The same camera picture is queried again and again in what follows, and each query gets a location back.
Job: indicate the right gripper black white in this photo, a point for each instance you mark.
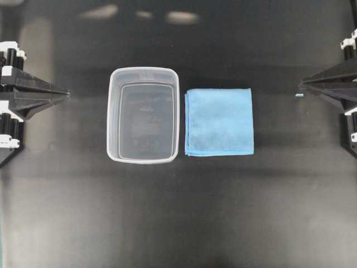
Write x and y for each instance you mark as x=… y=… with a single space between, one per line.
x=335 y=86

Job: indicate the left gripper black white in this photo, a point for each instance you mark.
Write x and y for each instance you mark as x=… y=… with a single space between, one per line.
x=15 y=111

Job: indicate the clear plastic container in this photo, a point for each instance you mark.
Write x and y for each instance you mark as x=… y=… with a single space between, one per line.
x=143 y=115

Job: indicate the blue folded towel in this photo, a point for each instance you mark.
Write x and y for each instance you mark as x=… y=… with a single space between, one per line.
x=219 y=122

